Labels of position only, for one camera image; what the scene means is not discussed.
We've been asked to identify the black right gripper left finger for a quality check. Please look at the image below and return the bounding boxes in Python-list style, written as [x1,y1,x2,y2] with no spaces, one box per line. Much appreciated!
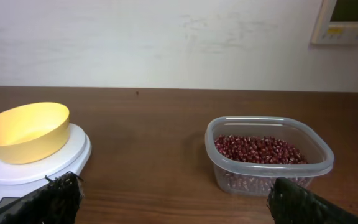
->
[0,171,84,224]

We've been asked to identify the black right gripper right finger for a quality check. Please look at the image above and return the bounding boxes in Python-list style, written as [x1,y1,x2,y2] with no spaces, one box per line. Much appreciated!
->
[267,177,358,224]

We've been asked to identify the yellow plastic bowl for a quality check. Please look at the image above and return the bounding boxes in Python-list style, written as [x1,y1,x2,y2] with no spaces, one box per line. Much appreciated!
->
[0,102,70,164]

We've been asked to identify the white digital kitchen scale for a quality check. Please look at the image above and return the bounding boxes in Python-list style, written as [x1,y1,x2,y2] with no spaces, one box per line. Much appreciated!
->
[0,123,92,208]

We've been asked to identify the clear plastic container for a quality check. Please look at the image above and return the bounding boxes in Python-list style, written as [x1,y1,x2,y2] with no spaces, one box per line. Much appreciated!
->
[204,116,334,196]

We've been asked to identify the red beans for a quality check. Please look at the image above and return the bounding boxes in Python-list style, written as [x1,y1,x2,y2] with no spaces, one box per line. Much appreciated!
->
[214,135,308,164]

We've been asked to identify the white wall control panel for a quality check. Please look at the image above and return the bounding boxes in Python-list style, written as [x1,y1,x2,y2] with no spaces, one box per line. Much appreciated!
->
[311,0,358,45]

